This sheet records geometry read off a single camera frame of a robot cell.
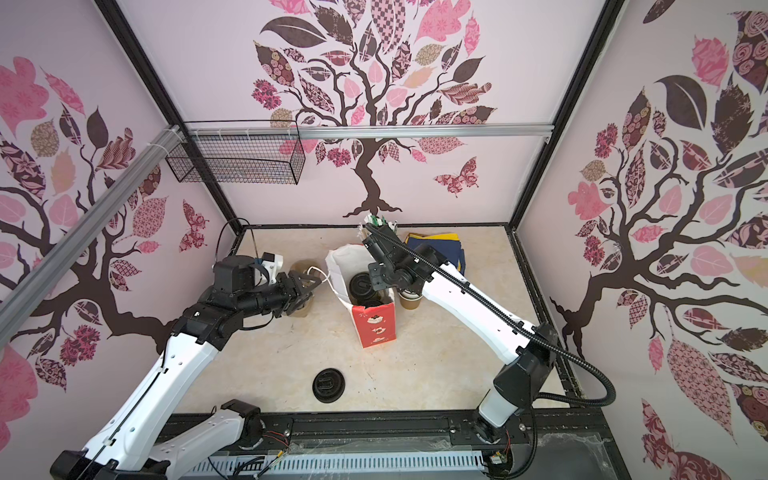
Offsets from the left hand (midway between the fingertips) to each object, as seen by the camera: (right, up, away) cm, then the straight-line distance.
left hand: (318, 291), depth 70 cm
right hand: (+15, +5, +6) cm, 17 cm away
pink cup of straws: (+9, +16, +22) cm, 29 cm away
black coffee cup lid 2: (0, -27, +10) cm, 29 cm away
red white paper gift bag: (+13, -9, +5) cm, 17 cm away
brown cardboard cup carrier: (-2, +5, +3) cm, 6 cm away
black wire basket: (-47, +49, +52) cm, 85 cm away
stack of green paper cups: (+23, -5, +18) cm, 30 cm away
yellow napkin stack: (+35, +16, +40) cm, 55 cm away
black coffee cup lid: (+9, -1, +16) cm, 18 cm away
